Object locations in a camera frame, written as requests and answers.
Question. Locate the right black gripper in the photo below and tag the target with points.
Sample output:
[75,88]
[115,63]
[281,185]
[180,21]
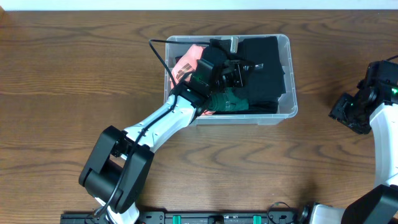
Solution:
[339,110]

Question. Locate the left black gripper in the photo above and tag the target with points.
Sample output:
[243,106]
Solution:
[237,74]

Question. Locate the dark green garment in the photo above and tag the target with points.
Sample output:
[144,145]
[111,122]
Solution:
[227,101]

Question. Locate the pink patterned garment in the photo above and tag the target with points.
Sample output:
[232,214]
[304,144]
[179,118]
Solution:
[187,63]

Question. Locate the black garment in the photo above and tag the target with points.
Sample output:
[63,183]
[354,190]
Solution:
[267,107]
[265,83]

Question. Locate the clear plastic storage bin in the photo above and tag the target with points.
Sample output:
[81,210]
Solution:
[287,102]

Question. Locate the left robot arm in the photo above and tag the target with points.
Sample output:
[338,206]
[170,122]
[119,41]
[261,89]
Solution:
[117,168]

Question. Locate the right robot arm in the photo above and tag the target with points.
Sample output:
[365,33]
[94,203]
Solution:
[379,205]

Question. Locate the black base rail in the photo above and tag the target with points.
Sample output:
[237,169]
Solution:
[278,216]

